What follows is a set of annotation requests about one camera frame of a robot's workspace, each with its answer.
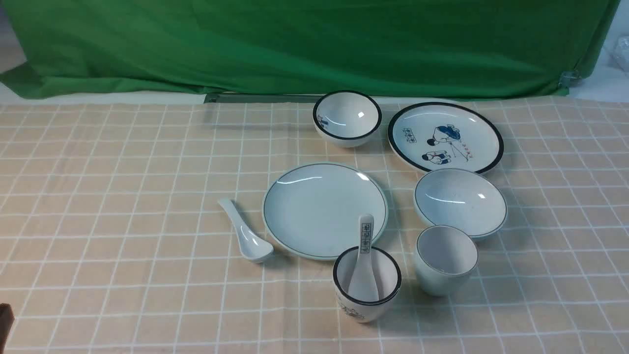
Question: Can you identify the plain white ceramic spoon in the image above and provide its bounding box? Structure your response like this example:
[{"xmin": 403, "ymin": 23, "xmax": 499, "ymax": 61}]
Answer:
[{"xmin": 219, "ymin": 199, "xmax": 274, "ymax": 264}]

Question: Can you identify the green-rimmed pale shallow bowl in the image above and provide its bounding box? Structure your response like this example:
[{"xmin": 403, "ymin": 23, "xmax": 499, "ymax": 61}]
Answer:
[{"xmin": 414, "ymin": 168, "xmax": 509, "ymax": 241}]

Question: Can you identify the pale green-rimmed cup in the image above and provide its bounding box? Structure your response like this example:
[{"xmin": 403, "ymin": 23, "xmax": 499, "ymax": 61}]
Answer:
[{"xmin": 414, "ymin": 225, "xmax": 479, "ymax": 296}]

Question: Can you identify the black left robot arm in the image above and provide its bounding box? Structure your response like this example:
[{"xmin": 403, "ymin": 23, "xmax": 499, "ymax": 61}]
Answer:
[{"xmin": 0, "ymin": 304, "xmax": 14, "ymax": 345}]

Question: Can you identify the green-rimmed pale flat plate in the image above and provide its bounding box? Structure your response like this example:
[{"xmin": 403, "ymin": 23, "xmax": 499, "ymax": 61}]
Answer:
[{"xmin": 262, "ymin": 163, "xmax": 389, "ymax": 261}]

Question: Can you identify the black-rimmed white small bowl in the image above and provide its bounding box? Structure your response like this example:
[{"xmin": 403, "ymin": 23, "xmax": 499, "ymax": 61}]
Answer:
[{"xmin": 312, "ymin": 90, "xmax": 383, "ymax": 148}]

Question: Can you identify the black-rimmed illustrated cup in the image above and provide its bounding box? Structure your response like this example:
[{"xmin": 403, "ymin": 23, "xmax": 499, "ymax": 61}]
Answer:
[{"xmin": 332, "ymin": 247, "xmax": 402, "ymax": 323}]

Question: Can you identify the white spoon with characters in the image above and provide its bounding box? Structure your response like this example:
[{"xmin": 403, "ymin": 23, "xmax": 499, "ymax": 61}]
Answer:
[{"xmin": 348, "ymin": 214, "xmax": 379, "ymax": 302}]

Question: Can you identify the black-rimmed illustrated plate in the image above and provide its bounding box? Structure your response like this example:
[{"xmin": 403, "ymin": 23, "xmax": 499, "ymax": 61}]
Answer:
[{"xmin": 387, "ymin": 101, "xmax": 505, "ymax": 174}]

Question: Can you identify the metal clamp on backdrop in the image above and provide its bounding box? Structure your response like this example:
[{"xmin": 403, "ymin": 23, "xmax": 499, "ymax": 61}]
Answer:
[{"xmin": 558, "ymin": 70, "xmax": 583, "ymax": 88}]

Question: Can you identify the green backdrop cloth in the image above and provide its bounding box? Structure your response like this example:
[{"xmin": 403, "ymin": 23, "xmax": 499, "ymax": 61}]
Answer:
[{"xmin": 1, "ymin": 0, "xmax": 619, "ymax": 99}]

